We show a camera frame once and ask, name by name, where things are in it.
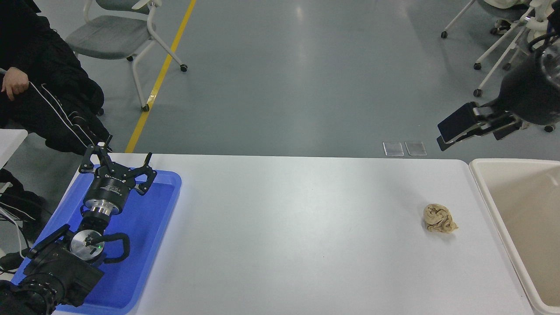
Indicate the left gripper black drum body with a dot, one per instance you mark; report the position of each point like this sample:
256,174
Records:
109,188

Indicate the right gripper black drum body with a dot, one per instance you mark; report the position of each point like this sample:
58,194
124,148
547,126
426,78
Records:
525,96

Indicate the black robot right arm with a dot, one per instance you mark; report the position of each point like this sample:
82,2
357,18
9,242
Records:
554,65

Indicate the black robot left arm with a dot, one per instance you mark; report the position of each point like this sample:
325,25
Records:
57,271

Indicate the clear square floor plate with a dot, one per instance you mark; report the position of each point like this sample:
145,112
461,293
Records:
415,148
392,148

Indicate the person's hand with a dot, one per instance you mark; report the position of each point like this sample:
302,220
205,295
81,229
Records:
15,83

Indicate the blue plastic tray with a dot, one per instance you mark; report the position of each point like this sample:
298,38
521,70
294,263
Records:
144,227

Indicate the large pale bin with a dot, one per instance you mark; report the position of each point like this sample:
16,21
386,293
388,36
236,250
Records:
529,210

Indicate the white side table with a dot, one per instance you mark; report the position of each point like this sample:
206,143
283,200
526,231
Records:
9,142

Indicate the crumpled tan paper ball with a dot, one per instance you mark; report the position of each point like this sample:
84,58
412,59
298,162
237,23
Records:
439,218

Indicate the person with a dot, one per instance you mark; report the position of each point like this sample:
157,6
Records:
52,65

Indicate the grey chair with white frame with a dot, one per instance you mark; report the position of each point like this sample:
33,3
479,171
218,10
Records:
503,11
109,37

